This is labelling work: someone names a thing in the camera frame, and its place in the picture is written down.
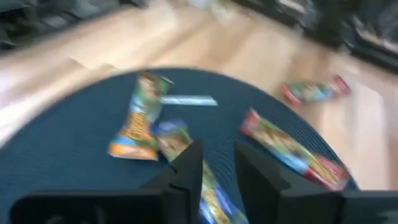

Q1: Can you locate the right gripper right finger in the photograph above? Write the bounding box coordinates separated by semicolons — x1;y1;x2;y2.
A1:
234;139;398;224

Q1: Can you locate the blue Chewy granola bar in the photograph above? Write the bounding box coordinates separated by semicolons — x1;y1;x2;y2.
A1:
154;119;249;224

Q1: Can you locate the round dark blue placemat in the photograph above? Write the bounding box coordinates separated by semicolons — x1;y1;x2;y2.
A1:
0;67;358;224

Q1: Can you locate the orange Chewy granola bar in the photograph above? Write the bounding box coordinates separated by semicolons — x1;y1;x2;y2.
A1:
107;70;174;162

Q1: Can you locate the red Chewy chocolate chip bar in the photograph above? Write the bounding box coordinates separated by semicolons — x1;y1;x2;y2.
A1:
239;108;351;192
280;74;351;106

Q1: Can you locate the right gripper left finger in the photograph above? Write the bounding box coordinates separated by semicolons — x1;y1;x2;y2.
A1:
9;139;205;224

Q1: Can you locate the white paper strip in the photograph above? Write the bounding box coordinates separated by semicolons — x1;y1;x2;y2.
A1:
160;95;218;107

